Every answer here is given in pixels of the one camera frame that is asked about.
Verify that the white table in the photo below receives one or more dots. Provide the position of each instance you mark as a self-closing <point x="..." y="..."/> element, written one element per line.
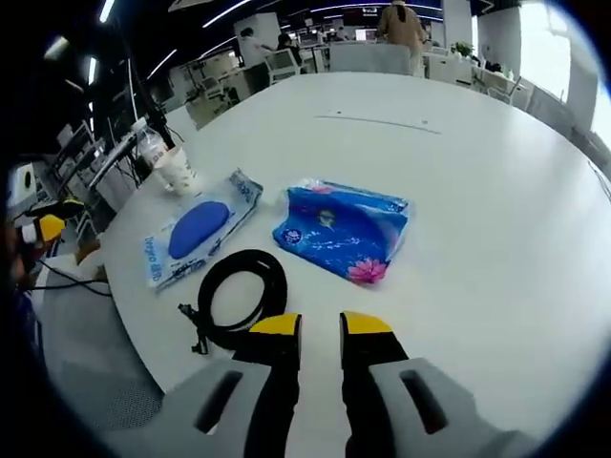
<point x="429" y="214"/>

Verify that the computer monitor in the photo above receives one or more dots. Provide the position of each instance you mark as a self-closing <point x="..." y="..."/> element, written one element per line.
<point x="366" y="34"/>

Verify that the white paper cup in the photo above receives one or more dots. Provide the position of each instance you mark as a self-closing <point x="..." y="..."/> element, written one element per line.
<point x="179" y="174"/>

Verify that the clear plastic water bottle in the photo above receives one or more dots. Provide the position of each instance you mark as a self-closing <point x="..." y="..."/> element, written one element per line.
<point x="148" y="143"/>

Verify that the metal equipment rack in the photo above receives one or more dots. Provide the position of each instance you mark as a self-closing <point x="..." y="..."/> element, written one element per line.
<point x="76" y="157"/>

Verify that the green potted plant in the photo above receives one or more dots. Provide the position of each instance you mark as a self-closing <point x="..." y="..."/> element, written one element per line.
<point x="462" y="49"/>

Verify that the large window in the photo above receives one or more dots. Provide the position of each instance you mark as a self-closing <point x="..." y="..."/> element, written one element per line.
<point x="549" y="57"/>

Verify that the blue wet wipes packet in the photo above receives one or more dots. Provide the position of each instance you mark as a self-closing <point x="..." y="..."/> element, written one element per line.
<point x="200" y="234"/>

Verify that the blue flowered tissue pack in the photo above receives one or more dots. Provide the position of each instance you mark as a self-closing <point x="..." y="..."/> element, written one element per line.
<point x="334" y="224"/>

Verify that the white office chair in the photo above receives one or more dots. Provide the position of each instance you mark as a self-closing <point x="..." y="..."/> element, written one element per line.
<point x="284" y="64"/>
<point x="510" y="90"/>

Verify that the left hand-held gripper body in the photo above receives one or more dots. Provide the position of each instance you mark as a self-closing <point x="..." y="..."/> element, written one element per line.
<point x="21" y="191"/>

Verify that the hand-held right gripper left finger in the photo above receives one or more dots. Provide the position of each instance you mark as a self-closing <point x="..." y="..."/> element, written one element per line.
<point x="215" y="410"/>

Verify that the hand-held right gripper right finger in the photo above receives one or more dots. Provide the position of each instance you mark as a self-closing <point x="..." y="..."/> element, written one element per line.
<point x="382" y="405"/>

